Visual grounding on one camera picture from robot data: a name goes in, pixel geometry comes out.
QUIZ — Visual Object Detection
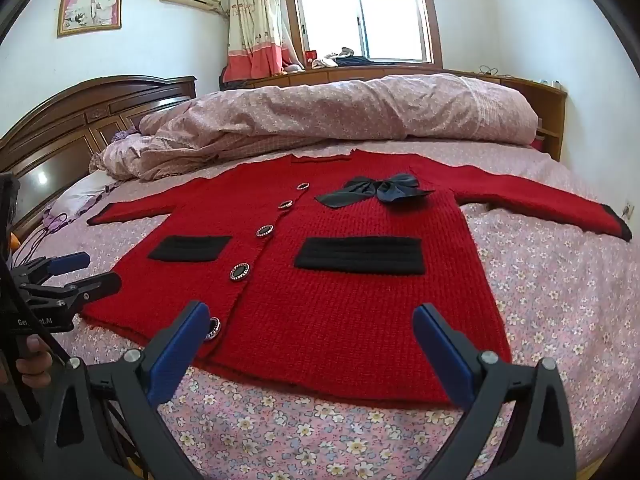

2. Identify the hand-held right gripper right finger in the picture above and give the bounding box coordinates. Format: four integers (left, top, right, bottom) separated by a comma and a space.
412, 302, 578, 480

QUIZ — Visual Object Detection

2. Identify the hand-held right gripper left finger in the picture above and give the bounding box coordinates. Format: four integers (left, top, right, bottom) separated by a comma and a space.
42, 301, 211, 480

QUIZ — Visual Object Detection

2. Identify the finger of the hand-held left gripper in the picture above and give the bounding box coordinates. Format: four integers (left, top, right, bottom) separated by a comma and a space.
12, 252, 92, 286
20, 272, 122, 332

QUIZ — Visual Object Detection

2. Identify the red knitted cardigan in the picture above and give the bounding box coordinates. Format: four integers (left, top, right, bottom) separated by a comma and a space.
86, 149, 633, 408

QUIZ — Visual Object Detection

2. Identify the person's left hand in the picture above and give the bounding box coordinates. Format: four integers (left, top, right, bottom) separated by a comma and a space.
0, 337, 53, 391

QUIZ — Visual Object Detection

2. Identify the white pillow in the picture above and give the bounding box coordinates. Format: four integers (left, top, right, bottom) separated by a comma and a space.
42, 170, 121, 226

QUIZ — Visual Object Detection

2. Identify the dark wooden headboard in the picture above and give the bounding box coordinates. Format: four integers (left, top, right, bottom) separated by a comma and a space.
0, 75, 198, 221

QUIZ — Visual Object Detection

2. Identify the pink floral bed sheet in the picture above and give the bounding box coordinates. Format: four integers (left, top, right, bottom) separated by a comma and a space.
15, 135, 640, 480

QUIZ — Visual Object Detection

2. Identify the framed wedding photo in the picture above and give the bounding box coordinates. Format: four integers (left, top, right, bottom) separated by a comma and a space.
56, 0, 125, 37

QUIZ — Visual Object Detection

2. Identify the pink floral duvet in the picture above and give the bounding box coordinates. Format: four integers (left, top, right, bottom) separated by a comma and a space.
90, 72, 538, 183

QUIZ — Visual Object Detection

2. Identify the wooden bedside cabinet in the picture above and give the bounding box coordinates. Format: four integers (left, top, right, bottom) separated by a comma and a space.
220, 65, 568, 163

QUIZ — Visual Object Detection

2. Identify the cream and red curtain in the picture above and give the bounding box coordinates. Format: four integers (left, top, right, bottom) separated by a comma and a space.
222, 0, 293, 83

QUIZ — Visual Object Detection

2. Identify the wooden framed window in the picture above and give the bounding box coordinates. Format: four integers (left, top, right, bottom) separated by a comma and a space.
280, 0, 443, 68

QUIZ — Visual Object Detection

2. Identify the thin dark cable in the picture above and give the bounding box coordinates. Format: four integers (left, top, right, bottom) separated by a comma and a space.
10, 212, 68, 266

